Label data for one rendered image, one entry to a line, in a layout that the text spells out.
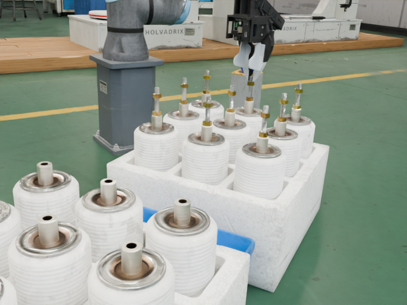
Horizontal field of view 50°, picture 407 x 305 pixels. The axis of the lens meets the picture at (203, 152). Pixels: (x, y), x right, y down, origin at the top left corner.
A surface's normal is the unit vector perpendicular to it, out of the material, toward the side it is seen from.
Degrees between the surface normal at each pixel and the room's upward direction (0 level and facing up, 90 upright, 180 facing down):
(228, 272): 0
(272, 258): 90
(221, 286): 0
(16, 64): 90
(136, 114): 90
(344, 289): 0
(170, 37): 90
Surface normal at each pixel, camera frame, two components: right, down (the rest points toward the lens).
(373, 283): 0.05, -0.93
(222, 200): -0.44, 0.31
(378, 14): -0.83, 0.17
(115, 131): -0.18, 0.35
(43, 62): 0.56, 0.33
